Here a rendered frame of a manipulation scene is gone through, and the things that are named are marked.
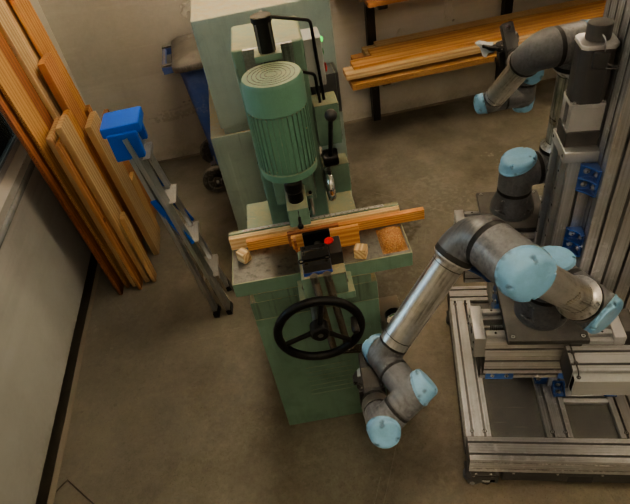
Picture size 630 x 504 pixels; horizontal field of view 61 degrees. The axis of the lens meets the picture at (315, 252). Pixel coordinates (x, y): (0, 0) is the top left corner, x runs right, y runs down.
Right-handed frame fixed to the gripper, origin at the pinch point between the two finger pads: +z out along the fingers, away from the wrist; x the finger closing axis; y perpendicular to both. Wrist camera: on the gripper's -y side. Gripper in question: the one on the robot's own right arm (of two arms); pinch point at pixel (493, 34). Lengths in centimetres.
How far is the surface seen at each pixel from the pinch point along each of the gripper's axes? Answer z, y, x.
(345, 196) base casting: -26, 34, -75
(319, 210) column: -41, 25, -86
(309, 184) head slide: -50, 6, -86
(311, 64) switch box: -32, -26, -73
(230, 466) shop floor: -87, 104, -155
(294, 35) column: -38, -39, -76
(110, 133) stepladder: 3, -11, -157
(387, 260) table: -76, 26, -69
